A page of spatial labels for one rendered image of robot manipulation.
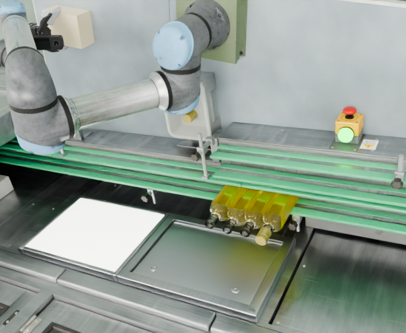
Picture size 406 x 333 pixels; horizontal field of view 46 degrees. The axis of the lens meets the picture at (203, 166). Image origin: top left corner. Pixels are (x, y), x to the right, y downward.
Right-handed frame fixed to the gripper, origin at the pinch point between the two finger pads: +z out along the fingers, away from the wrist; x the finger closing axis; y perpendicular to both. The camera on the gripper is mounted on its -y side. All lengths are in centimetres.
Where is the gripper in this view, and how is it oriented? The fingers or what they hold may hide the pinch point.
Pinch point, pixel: (65, 28)
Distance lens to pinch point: 190.7
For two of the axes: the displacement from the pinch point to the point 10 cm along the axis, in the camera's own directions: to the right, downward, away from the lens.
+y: -8.9, -2.5, 3.9
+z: 4.6, -5.0, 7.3
